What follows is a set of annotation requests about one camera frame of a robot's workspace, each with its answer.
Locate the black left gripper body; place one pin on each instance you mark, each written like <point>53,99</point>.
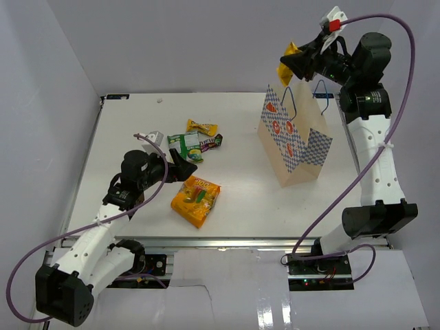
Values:
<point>156,169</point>

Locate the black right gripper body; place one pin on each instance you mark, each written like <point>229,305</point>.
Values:
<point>335,66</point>

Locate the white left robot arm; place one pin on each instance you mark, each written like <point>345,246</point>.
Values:
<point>66,290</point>

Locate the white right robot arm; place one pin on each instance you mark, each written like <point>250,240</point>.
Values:
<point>370,57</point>

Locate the green snack bag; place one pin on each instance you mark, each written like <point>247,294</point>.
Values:
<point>187,145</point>

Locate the orange gummy candy bag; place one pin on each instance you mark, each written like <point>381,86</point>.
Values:
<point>195,200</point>

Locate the dark purple candy packet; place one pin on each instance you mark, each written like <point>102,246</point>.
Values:
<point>211,143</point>

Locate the yellow candy packet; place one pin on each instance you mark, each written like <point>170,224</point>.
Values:
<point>206,129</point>

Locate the black XDOF label plate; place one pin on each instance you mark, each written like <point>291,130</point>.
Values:
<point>117,97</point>

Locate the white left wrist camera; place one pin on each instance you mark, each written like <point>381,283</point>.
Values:
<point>154,136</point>

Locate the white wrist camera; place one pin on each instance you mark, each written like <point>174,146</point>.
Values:
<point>331,24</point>
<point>154,136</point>

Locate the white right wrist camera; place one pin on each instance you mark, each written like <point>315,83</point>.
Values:
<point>331,24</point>

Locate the checkered paper bag blue handles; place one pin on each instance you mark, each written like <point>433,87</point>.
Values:
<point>294,133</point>

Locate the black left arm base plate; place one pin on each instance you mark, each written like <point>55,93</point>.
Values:
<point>152,276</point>

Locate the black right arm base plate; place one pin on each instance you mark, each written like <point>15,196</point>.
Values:
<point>330,274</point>

